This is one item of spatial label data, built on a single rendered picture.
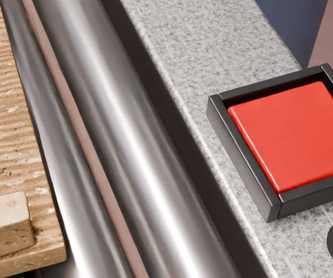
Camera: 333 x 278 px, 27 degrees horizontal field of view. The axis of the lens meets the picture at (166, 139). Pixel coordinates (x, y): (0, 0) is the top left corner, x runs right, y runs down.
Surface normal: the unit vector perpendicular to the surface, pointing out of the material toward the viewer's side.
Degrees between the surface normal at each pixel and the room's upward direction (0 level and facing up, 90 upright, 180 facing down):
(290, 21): 90
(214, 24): 0
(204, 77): 0
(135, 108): 13
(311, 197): 90
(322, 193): 90
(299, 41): 90
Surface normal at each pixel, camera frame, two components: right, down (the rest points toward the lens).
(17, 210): 0.09, -0.51
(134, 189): -0.56, -0.29
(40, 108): 0.26, -0.65
